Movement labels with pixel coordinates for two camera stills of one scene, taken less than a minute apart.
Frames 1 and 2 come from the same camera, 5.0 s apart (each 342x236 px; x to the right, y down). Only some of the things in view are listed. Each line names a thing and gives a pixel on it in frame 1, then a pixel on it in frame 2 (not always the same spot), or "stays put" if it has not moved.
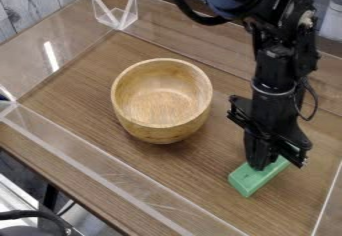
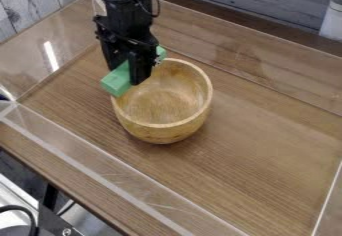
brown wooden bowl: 161,99 stays put
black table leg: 51,197 stays put
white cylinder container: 332,25 stays put
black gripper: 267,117 → 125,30
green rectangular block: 246,178 → 116,81
